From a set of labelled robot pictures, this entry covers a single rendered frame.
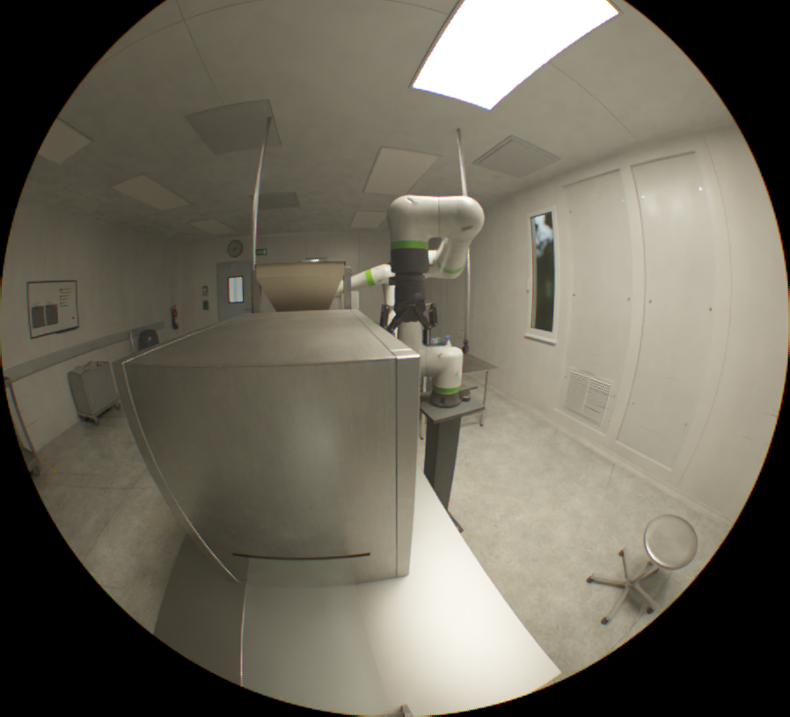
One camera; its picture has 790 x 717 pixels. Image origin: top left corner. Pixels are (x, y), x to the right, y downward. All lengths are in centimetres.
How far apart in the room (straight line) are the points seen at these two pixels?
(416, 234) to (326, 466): 49
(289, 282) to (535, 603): 189
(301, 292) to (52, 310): 378
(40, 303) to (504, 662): 439
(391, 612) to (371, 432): 45
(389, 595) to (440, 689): 26
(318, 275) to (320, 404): 71
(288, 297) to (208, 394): 74
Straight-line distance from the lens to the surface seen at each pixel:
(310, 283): 97
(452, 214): 58
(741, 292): 221
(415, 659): 62
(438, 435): 115
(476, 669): 63
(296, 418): 30
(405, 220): 58
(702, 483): 254
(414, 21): 147
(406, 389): 30
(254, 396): 30
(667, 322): 231
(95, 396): 400
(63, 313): 433
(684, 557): 152
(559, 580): 170
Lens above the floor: 142
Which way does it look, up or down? 8 degrees down
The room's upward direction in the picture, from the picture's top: straight up
